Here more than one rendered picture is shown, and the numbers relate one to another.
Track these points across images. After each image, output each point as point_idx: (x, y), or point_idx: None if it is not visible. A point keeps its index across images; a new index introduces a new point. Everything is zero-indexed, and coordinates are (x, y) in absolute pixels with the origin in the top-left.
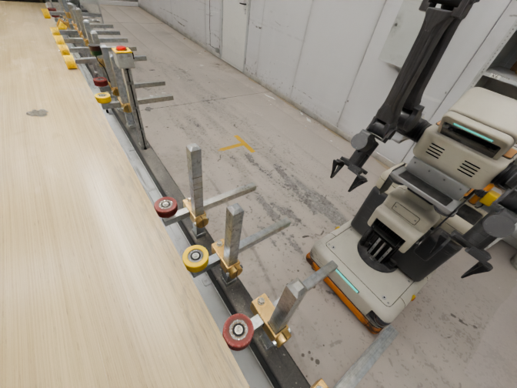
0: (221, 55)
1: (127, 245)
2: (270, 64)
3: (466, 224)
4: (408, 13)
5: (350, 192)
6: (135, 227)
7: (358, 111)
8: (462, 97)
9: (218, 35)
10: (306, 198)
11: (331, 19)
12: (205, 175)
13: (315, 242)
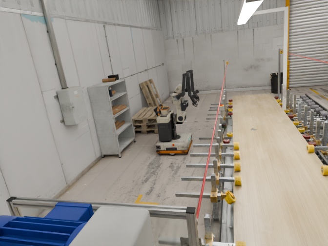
0: None
1: (239, 111)
2: None
3: (172, 111)
4: (73, 100)
5: (134, 163)
6: (237, 112)
7: (70, 161)
8: (180, 87)
9: None
10: (155, 167)
11: (18, 135)
12: (186, 191)
13: (185, 144)
